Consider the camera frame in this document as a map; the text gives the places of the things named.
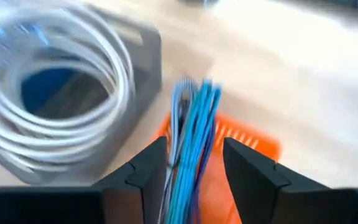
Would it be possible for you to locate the white ethernet cable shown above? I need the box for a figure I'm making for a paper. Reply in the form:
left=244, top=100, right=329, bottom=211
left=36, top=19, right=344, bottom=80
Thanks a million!
left=0, top=55, right=136, bottom=175
left=0, top=6, right=136, bottom=141

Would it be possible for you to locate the orange plastic basket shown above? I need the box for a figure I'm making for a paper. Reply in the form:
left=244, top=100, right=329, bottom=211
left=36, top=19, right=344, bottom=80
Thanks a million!
left=154, top=111, right=282, bottom=224

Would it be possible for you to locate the blue plastic basket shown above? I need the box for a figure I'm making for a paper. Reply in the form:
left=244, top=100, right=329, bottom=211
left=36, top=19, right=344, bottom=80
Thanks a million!
left=20, top=67, right=83, bottom=114

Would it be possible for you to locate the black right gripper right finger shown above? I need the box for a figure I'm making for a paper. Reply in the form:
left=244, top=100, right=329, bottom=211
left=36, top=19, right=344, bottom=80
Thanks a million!
left=223, top=137, right=358, bottom=224

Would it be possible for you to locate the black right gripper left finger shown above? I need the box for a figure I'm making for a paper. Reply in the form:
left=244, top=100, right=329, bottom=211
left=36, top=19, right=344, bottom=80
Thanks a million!
left=92, top=136, right=169, bottom=224

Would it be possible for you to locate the grey plastic tray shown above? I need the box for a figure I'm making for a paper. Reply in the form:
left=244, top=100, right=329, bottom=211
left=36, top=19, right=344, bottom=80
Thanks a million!
left=0, top=6, right=163, bottom=186

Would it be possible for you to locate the teal braided cable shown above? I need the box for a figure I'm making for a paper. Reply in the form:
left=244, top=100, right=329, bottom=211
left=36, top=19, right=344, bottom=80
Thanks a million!
left=165, top=79, right=223, bottom=224

